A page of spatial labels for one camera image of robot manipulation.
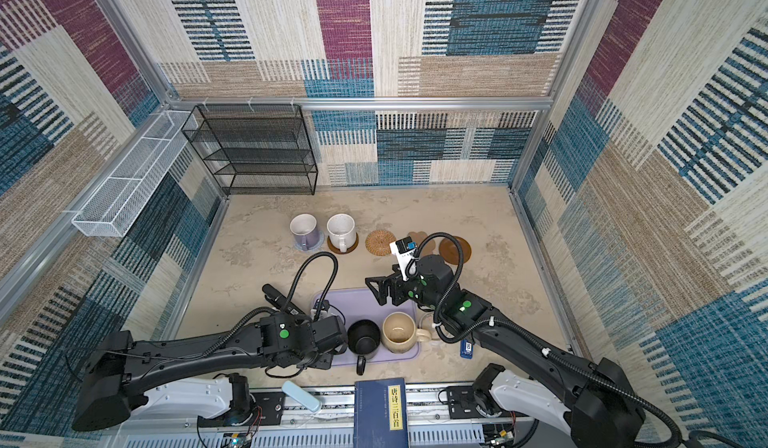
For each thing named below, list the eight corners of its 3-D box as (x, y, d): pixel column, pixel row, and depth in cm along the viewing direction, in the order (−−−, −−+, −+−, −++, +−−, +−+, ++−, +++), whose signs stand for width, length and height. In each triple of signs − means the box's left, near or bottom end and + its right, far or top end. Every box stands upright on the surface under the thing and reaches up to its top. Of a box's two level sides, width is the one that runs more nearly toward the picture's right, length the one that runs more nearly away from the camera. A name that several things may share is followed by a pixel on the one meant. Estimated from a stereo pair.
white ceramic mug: (344, 262, 102) (340, 244, 94) (326, 240, 108) (321, 221, 100) (366, 248, 106) (364, 230, 97) (347, 227, 111) (344, 208, 103)
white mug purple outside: (292, 256, 103) (285, 240, 96) (298, 230, 110) (292, 213, 103) (318, 256, 103) (312, 240, 96) (322, 229, 110) (318, 213, 103)
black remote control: (264, 297, 94) (259, 289, 90) (271, 289, 95) (266, 282, 92) (296, 320, 89) (292, 314, 85) (304, 312, 91) (300, 305, 87)
